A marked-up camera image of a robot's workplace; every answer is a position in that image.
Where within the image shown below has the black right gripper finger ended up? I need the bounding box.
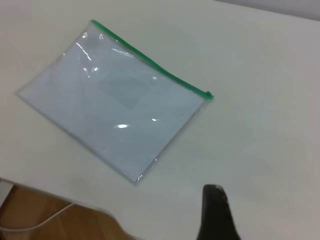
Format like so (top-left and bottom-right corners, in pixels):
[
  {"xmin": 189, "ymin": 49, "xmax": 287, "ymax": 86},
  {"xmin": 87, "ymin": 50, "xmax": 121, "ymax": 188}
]
[{"xmin": 196, "ymin": 184, "xmax": 242, "ymax": 240}]

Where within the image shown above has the green zipper slider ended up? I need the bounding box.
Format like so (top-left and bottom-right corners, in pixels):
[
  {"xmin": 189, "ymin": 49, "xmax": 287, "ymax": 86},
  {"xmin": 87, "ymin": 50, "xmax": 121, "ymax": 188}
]
[{"xmin": 201, "ymin": 90, "xmax": 215, "ymax": 101}]

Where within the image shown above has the clear plastic zipper bag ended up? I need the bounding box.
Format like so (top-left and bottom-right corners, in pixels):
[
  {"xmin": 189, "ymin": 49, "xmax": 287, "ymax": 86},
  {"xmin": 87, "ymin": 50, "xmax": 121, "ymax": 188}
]
[{"xmin": 15, "ymin": 19, "xmax": 215, "ymax": 188}]

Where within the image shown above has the white cable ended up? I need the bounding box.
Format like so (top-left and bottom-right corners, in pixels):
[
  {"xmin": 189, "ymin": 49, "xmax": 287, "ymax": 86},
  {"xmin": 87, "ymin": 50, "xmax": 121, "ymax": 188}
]
[{"xmin": 0, "ymin": 201, "xmax": 76, "ymax": 232}]

